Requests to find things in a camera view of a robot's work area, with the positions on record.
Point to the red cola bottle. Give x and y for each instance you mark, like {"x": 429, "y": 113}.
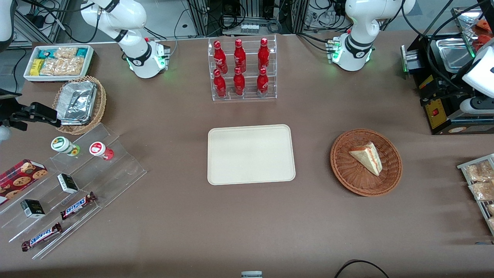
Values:
{"x": 262, "y": 83}
{"x": 263, "y": 56}
{"x": 220, "y": 58}
{"x": 239, "y": 84}
{"x": 220, "y": 85}
{"x": 239, "y": 57}

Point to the green lid cup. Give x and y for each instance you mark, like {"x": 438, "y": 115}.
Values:
{"x": 61, "y": 144}

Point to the white snack bin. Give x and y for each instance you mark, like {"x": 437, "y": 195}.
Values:
{"x": 27, "y": 75}

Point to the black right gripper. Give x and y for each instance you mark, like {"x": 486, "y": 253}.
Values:
{"x": 8, "y": 112}

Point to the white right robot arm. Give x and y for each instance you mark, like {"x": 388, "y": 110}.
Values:
{"x": 139, "y": 58}

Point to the Snickers chocolate bar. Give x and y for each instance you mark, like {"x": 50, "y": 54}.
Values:
{"x": 77, "y": 205}
{"x": 41, "y": 236}

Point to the yellow snack pack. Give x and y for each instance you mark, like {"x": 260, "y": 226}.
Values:
{"x": 37, "y": 67}

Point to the clear snack bag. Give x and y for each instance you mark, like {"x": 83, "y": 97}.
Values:
{"x": 491, "y": 224}
{"x": 491, "y": 209}
{"x": 478, "y": 172}
{"x": 482, "y": 191}

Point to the clear acrylic stepped display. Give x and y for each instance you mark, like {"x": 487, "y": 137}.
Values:
{"x": 115, "y": 170}

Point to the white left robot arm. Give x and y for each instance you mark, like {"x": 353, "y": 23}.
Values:
{"x": 359, "y": 23}

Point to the clear cracker bag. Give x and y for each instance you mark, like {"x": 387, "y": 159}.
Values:
{"x": 63, "y": 66}
{"x": 65, "y": 52}

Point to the silver foil containers stack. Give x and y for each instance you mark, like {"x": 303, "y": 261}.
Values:
{"x": 77, "y": 102}

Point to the small black box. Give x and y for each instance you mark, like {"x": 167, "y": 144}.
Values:
{"x": 32, "y": 208}
{"x": 67, "y": 183}

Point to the triangle sandwich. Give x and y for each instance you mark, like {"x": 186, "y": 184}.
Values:
{"x": 368, "y": 156}

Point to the teal snack pack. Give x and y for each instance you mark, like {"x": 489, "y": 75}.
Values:
{"x": 82, "y": 52}
{"x": 46, "y": 53}

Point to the round brown wicker basket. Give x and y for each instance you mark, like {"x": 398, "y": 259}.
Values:
{"x": 347, "y": 173}

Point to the red lid cup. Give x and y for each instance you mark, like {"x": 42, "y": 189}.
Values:
{"x": 98, "y": 149}

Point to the steel tray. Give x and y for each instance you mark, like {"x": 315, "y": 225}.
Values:
{"x": 453, "y": 54}

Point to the red cookie box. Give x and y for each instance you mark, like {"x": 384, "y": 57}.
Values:
{"x": 21, "y": 177}

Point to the clear acrylic bottle rack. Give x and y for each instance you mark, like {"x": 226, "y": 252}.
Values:
{"x": 249, "y": 83}

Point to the beige rectangular tray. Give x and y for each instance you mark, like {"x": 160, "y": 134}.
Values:
{"x": 251, "y": 154}

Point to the steel food container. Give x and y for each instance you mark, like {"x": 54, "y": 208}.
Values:
{"x": 482, "y": 29}

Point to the black sealing machine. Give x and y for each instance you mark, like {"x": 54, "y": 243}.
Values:
{"x": 444, "y": 116}

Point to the small grey device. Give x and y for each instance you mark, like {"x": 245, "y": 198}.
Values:
{"x": 251, "y": 275}

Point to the white power strip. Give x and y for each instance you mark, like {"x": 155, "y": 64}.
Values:
{"x": 249, "y": 28}

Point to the oval brown wicker basket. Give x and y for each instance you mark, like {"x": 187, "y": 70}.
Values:
{"x": 99, "y": 104}

